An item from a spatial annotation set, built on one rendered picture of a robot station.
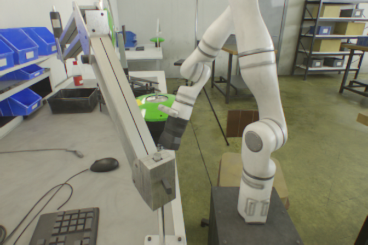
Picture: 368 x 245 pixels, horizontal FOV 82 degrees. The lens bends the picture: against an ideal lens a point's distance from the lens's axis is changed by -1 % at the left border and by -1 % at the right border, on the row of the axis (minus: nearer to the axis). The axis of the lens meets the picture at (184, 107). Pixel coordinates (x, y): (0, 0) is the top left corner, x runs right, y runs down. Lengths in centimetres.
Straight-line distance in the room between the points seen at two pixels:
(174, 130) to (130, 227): 31
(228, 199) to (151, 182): 47
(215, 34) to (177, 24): 493
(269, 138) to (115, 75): 40
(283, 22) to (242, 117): 511
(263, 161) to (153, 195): 32
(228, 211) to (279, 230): 16
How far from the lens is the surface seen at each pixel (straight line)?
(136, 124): 46
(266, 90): 60
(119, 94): 48
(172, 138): 74
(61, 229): 71
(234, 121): 144
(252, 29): 58
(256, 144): 60
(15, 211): 85
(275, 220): 81
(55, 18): 105
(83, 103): 139
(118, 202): 75
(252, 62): 58
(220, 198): 84
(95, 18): 55
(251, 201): 71
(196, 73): 73
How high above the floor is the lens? 144
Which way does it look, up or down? 22 degrees down
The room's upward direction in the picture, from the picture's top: straight up
